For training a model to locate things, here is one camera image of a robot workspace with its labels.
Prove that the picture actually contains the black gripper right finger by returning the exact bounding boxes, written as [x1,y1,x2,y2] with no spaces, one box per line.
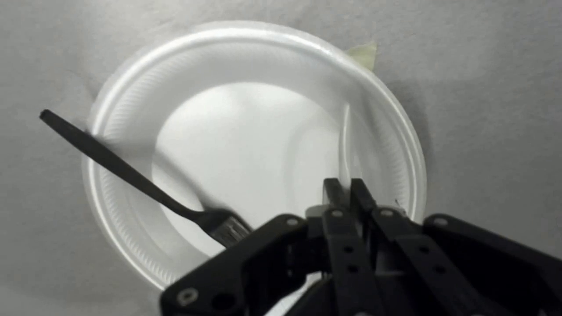
[349,178,562,316]

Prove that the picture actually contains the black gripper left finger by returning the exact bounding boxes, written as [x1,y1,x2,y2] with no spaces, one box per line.
[159,178,375,316]

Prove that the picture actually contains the black plastic fork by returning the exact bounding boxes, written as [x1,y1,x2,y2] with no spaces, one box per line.
[38,108,254,250]

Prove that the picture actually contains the white round foam plate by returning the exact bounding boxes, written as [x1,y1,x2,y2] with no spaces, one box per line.
[83,20,428,292]

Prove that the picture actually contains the yellowish tape piece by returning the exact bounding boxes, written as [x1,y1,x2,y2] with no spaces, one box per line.
[343,39,379,71]

